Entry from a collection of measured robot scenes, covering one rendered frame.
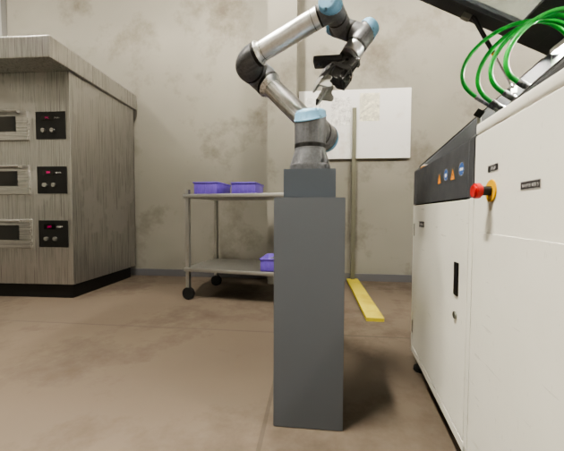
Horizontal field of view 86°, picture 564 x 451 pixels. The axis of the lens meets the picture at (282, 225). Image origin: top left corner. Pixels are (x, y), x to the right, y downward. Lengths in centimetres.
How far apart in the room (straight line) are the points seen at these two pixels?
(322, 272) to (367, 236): 247
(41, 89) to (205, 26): 184
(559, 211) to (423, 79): 332
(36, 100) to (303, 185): 279
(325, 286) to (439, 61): 329
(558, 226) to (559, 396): 27
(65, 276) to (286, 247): 248
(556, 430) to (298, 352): 69
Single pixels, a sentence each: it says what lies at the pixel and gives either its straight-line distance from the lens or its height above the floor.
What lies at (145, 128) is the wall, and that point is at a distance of 408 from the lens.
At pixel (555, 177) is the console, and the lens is 67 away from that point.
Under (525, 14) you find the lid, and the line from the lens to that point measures 184.
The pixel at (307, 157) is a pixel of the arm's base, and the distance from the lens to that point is 110.
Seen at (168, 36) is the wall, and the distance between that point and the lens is 433.
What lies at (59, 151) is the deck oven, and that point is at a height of 126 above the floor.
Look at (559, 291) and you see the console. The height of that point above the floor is 62.
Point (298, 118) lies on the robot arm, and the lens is 116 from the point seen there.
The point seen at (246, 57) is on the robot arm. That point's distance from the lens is 138.
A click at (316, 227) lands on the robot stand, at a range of 103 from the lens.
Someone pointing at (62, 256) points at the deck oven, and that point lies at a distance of 323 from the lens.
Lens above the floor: 75
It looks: 2 degrees down
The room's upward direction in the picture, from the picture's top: straight up
